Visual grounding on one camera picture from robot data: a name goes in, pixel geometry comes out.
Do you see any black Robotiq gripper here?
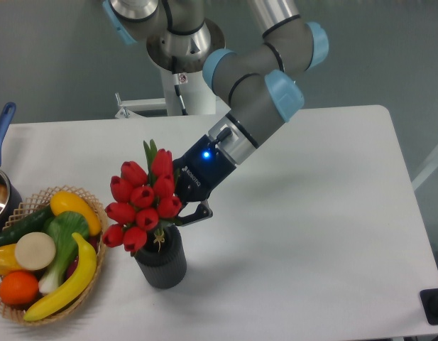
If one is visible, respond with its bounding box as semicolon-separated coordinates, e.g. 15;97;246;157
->
173;135;236;226

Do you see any red tulip bouquet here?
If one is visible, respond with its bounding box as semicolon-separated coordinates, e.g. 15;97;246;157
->
102;140;182;256

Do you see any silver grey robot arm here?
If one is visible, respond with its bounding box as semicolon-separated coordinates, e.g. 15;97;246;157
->
102;1;329;225

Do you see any dark grey ribbed vase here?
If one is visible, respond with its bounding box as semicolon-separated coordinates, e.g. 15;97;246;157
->
134;225;187;289

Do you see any yellow banana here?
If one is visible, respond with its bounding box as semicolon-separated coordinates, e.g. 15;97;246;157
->
23;232;97;322

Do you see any green bok choy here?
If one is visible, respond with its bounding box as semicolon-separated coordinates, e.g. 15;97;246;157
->
39;211;89;296

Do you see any woven wicker basket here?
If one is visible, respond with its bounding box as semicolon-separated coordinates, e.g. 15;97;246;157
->
0;185;108;326

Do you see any green cucumber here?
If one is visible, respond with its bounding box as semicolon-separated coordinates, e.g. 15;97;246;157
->
0;206;54;247

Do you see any beige round disc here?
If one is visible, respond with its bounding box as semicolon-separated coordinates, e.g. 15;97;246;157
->
14;232;56;271

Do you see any orange fruit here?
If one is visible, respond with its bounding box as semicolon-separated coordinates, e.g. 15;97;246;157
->
0;271;39;305

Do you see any yellow bell pepper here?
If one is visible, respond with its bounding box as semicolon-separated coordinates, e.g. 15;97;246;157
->
0;244;23;276

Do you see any black device at edge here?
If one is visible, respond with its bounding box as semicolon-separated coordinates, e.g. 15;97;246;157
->
420;288;438;325

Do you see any black cable on pedestal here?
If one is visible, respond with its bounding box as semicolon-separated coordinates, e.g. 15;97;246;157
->
170;55;189;117

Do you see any blue handled saucepan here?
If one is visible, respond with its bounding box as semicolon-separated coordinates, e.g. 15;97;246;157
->
0;102;22;233

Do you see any white frame at right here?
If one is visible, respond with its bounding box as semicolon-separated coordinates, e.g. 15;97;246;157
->
411;144;438;191

